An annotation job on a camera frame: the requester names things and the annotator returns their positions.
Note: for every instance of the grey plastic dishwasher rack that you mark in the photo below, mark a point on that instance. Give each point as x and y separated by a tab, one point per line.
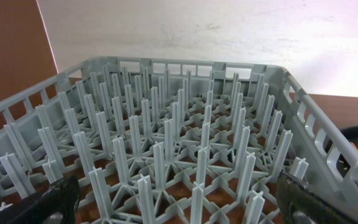
171	141

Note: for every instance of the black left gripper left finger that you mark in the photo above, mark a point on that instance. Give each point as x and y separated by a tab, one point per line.
62	198

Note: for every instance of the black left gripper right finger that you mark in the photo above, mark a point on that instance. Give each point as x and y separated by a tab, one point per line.
299	202

